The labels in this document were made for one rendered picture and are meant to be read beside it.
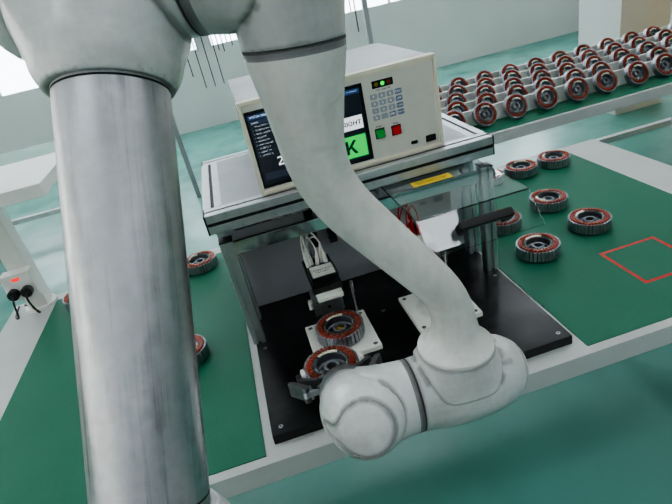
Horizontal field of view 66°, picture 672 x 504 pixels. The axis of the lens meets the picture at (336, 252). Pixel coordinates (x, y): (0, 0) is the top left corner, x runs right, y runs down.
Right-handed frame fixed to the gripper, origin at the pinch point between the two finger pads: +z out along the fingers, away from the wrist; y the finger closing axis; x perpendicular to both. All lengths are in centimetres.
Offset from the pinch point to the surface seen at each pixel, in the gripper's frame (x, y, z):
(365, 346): 0.3, 9.0, 10.3
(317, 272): 19.1, 3.9, 15.5
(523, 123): 55, 121, 115
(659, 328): -12, 66, -5
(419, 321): 1.6, 22.9, 12.4
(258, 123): 52, 0, 3
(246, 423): -6.2, -19.8, 5.4
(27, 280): 42, -79, 67
